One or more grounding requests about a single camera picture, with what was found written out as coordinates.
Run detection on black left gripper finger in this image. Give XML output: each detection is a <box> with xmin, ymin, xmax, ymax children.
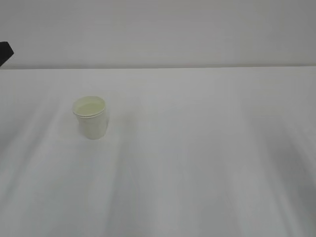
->
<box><xmin>0</xmin><ymin>41</ymin><xmax>14</xmax><ymax>67</ymax></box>

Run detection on white paper cup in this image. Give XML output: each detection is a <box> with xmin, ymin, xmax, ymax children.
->
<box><xmin>72</xmin><ymin>96</ymin><xmax>108</xmax><ymax>140</ymax></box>

